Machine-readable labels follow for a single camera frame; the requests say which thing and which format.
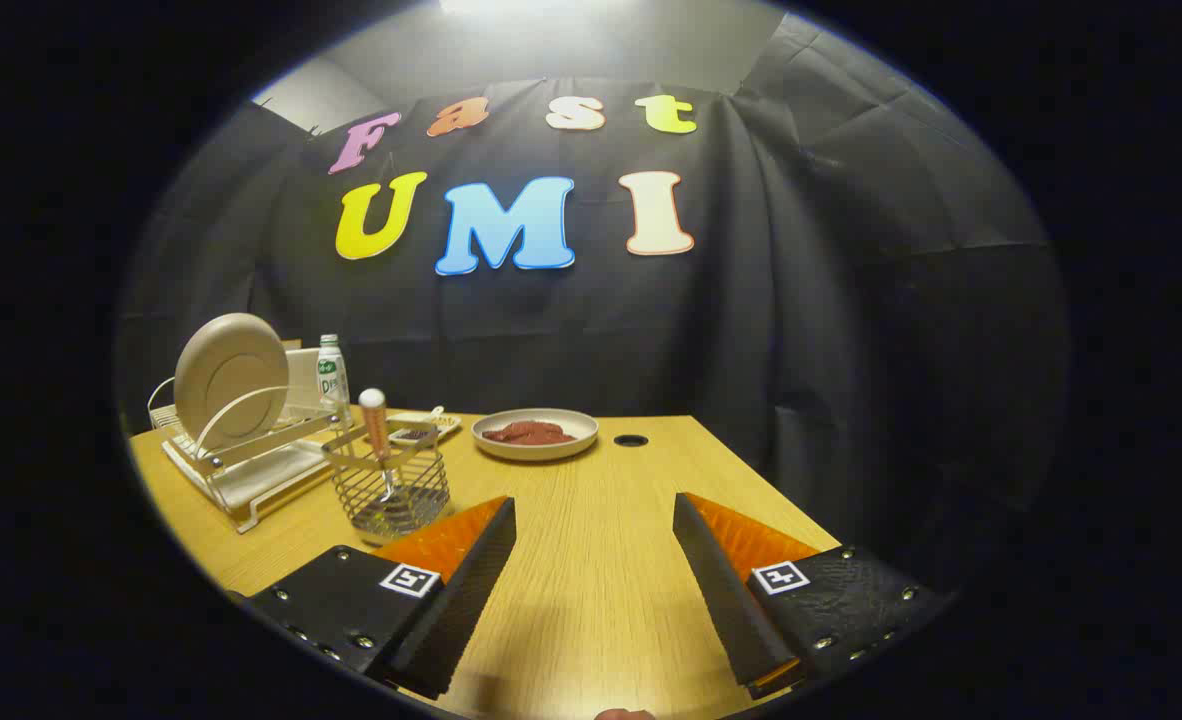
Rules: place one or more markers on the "black backdrop cloth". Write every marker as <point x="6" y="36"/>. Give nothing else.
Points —
<point x="801" y="350"/>

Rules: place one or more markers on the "beige oval dish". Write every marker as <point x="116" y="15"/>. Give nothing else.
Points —
<point x="536" y="452"/>

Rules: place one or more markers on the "white toaster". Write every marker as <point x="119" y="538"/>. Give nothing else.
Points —
<point x="303" y="380"/>

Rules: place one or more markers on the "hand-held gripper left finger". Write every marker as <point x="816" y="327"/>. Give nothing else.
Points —
<point x="471" y="590"/>

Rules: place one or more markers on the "beige round plate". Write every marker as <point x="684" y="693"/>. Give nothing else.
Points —
<point x="231" y="370"/>

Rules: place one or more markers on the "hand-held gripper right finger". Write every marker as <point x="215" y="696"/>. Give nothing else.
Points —
<point x="726" y="600"/>

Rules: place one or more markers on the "red meat patty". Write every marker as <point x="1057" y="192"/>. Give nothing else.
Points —
<point x="511" y="430"/>
<point x="556" y="437"/>

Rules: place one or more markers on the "white divided tray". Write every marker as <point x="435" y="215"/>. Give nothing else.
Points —
<point x="436" y="422"/>

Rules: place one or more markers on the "white drink bottle green label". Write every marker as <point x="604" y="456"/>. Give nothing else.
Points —
<point x="331" y="385"/>

